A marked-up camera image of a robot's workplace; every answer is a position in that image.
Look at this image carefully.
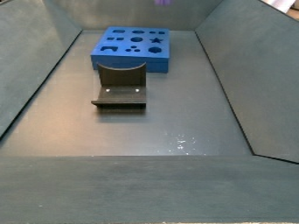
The purple star prism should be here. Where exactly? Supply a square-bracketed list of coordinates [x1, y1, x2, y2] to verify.
[154, 0, 173, 6]

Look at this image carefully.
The black curved fixture stand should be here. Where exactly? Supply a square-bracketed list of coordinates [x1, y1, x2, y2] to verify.
[91, 63, 147, 108]

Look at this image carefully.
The blue foam shape-sorter block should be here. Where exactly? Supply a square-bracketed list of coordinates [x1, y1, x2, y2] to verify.
[90, 26, 170, 73]

